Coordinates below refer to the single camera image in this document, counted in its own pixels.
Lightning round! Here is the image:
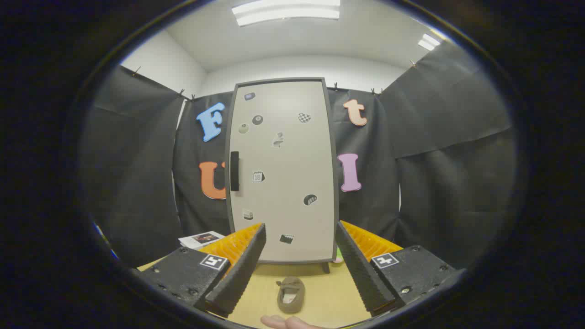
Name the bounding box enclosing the long ceiling light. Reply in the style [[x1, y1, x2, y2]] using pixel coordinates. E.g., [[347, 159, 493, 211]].
[[232, 0, 341, 27]]

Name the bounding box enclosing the black door handle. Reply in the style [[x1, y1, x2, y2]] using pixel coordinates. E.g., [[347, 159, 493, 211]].
[[230, 151, 240, 191]]

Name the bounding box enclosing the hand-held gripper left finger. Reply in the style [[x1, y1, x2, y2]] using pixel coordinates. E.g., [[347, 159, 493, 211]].
[[133, 223, 267, 319]]

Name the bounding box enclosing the brown fluffy shoe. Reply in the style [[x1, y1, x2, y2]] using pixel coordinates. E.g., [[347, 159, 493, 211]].
[[277, 276, 306, 314]]

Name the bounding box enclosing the black backdrop cloth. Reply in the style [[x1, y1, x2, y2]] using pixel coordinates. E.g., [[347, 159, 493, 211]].
[[80, 41, 517, 270]]

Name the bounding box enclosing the white book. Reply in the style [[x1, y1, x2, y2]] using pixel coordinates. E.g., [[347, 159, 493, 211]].
[[178, 231, 225, 249]]

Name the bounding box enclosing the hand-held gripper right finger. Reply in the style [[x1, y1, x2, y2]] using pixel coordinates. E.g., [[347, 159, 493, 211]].
[[335, 220, 467, 317]]

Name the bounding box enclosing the grey shoe cabinet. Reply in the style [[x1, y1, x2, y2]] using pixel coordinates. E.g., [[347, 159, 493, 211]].
[[225, 77, 340, 274]]

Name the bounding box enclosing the small ceiling light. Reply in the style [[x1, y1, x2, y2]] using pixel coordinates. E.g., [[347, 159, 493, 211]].
[[417, 33, 441, 51]]

